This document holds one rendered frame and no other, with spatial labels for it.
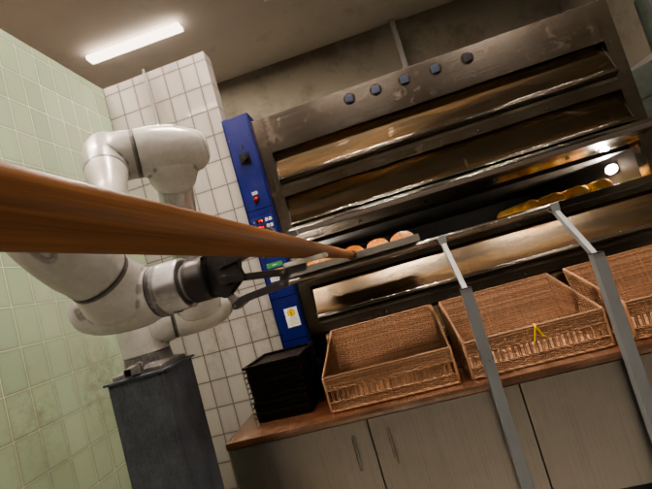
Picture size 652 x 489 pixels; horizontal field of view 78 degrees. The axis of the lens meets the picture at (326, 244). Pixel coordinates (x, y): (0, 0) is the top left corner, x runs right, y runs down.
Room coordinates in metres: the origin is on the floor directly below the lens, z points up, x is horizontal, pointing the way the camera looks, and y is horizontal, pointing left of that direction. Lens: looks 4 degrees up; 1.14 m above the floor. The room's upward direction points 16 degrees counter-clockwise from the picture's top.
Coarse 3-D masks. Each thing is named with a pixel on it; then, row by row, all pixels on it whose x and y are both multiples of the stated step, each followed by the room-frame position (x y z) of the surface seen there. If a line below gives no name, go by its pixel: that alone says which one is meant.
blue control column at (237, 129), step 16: (224, 128) 2.24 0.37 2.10; (240, 128) 2.22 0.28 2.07; (240, 144) 2.23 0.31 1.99; (256, 144) 2.24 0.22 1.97; (256, 160) 2.22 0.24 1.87; (240, 176) 2.23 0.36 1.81; (256, 176) 2.22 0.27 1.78; (256, 208) 2.23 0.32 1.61; (288, 288) 2.22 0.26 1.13; (288, 304) 2.22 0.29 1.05; (304, 320) 2.22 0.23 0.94; (288, 336) 2.23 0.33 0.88; (304, 336) 2.22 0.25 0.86
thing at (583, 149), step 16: (640, 128) 1.86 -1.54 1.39; (592, 144) 1.89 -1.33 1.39; (608, 144) 1.95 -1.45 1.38; (624, 144) 2.02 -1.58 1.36; (528, 160) 1.93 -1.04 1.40; (544, 160) 1.94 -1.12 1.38; (560, 160) 2.01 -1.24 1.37; (480, 176) 1.96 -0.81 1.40; (496, 176) 1.98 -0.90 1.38; (512, 176) 2.06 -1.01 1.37; (432, 192) 1.99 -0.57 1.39; (448, 192) 2.05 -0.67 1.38; (464, 192) 2.13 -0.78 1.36; (384, 208) 2.02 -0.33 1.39; (400, 208) 2.10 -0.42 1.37; (416, 208) 2.19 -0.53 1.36; (320, 224) 2.07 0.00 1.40; (336, 224) 2.09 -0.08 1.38; (352, 224) 2.18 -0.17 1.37
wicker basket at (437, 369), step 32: (384, 320) 2.15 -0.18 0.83; (416, 320) 2.11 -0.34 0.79; (352, 352) 2.15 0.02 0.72; (384, 352) 2.11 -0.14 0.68; (416, 352) 2.08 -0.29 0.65; (448, 352) 1.66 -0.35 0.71; (352, 384) 1.72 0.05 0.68; (384, 384) 1.71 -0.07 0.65; (416, 384) 1.69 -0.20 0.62; (448, 384) 1.67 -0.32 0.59
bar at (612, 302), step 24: (504, 216) 1.74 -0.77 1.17; (528, 216) 1.73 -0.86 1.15; (432, 240) 1.78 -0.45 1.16; (576, 240) 1.59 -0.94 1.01; (360, 264) 1.83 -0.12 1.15; (600, 264) 1.48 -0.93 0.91; (600, 288) 1.52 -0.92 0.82; (624, 312) 1.48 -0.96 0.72; (480, 336) 1.55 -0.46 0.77; (624, 336) 1.48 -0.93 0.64; (624, 360) 1.52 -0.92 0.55; (648, 384) 1.48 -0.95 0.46; (504, 408) 1.55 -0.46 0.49; (648, 408) 1.48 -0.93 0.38; (504, 432) 1.58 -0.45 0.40; (648, 432) 1.52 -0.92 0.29; (528, 480) 1.55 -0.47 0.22
